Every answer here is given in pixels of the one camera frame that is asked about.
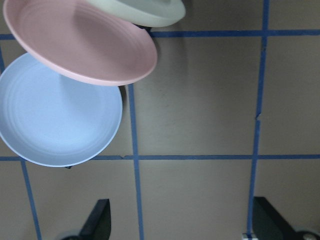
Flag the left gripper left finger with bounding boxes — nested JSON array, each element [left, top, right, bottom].
[[79, 199, 112, 240]]

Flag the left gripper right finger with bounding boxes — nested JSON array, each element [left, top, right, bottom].
[[252, 196, 297, 240]]

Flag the blue plate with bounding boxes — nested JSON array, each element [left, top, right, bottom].
[[0, 53, 123, 167]]

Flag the pink plate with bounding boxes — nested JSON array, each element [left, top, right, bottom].
[[2, 0, 158, 86]]

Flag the cream plate in rack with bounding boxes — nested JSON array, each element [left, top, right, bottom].
[[88, 0, 186, 28]]

